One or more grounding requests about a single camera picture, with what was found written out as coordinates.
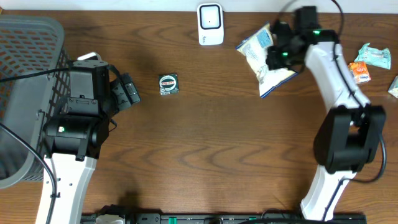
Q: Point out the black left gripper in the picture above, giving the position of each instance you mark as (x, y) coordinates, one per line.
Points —
(125, 92)

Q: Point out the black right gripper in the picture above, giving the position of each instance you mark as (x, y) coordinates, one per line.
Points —
(272, 60)

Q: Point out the yellow red snack bag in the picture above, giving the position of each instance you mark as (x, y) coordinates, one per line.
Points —
(254, 48)

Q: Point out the green zam-buk box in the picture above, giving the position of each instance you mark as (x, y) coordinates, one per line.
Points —
(168, 84)

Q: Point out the orange tissue pack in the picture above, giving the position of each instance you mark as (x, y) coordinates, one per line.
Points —
(359, 72)

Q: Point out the teal kleenex tissue pack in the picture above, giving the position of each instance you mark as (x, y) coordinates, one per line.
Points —
(393, 89)

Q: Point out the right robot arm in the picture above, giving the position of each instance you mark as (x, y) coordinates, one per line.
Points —
(349, 145)

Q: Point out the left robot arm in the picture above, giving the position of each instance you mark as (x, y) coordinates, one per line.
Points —
(75, 133)

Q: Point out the grey plastic mesh basket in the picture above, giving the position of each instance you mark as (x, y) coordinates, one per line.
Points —
(32, 58)

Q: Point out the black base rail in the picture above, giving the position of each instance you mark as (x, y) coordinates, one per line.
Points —
(119, 214)

